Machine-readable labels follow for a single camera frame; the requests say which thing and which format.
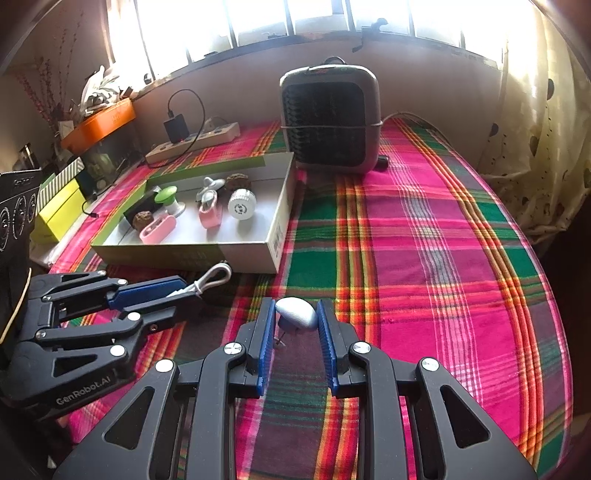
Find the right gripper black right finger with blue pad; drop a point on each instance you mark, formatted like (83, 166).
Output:
(413, 413)

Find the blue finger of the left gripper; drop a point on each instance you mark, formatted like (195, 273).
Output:
(137, 293)

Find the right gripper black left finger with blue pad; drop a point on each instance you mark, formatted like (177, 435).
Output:
(141, 436)

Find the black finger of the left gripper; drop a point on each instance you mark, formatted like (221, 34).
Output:
(159, 314)

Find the pink clip holder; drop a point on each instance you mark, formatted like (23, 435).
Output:
(158, 230)

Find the pink clip with green pad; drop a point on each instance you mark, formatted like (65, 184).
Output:
(209, 208)

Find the green mushroom-shaped hook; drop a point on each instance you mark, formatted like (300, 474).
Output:
(166, 197)

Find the grey mushroom-shaped hook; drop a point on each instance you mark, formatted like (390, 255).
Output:
(295, 315)

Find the brown walnut at front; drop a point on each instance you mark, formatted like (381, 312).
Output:
(142, 219)

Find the brown walnut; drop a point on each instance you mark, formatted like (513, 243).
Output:
(142, 219)
(236, 181)

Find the black cylindrical device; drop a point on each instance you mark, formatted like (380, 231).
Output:
(145, 203)

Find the grey cardboard tray box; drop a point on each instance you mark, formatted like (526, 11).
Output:
(249, 246)

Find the yellow green box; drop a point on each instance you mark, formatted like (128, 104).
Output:
(56, 217)

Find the brown walnut at back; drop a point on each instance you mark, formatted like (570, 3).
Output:
(236, 181)

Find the white power strip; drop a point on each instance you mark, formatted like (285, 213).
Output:
(219, 135)

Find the striped white box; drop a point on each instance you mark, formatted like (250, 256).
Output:
(51, 188)

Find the orange box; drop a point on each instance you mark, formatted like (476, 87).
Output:
(98, 126)

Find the plaid bed cover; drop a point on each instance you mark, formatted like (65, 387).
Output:
(423, 260)

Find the dried red branches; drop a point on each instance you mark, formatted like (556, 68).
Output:
(45, 81)

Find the grey portable fan heater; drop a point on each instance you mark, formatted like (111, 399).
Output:
(331, 116)

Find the cream patterned curtain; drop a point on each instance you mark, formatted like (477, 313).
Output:
(537, 158)

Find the black charger with cable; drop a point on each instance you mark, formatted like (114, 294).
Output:
(175, 125)

